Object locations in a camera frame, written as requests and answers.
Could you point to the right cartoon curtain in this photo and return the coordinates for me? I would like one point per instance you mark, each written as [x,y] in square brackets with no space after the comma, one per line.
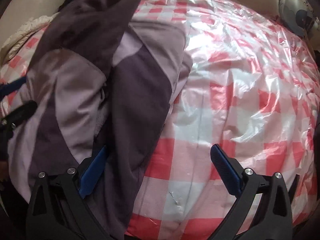
[297,15]

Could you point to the lilac purple jacket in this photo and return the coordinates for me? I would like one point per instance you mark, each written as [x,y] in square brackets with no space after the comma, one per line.
[101,78]

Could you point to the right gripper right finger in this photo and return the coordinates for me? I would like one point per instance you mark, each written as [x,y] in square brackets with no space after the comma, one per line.
[273,217]

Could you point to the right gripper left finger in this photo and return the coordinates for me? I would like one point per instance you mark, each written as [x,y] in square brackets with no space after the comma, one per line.
[57,208]

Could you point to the cream quilted blanket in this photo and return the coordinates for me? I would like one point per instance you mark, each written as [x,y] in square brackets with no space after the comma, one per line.
[14,42]

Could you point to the red checkered plastic bed cover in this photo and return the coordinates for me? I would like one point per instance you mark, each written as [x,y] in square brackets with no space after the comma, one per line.
[253,89]

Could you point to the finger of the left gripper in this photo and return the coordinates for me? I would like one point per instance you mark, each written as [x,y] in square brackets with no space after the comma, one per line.
[21,114]
[8,88]

